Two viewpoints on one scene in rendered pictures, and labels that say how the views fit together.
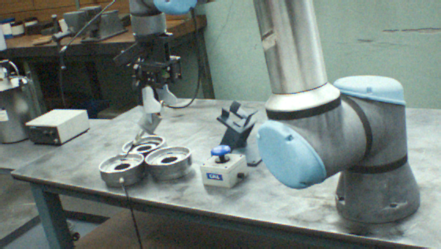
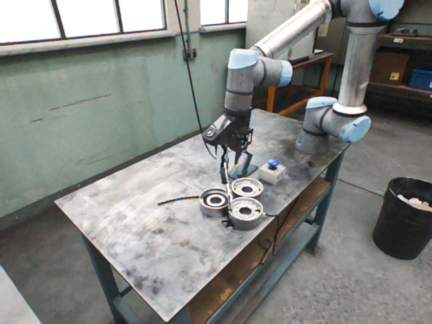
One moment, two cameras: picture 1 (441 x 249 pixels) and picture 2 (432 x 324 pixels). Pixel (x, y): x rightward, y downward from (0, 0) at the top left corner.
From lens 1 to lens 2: 1.53 m
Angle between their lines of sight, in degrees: 77
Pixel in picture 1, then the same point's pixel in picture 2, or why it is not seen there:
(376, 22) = (43, 105)
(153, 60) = (241, 127)
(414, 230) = (335, 145)
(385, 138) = not seen: hidden behind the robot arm
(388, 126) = not seen: hidden behind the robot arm
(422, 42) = (77, 111)
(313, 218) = (322, 160)
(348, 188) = (325, 142)
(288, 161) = (364, 129)
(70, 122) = not seen: outside the picture
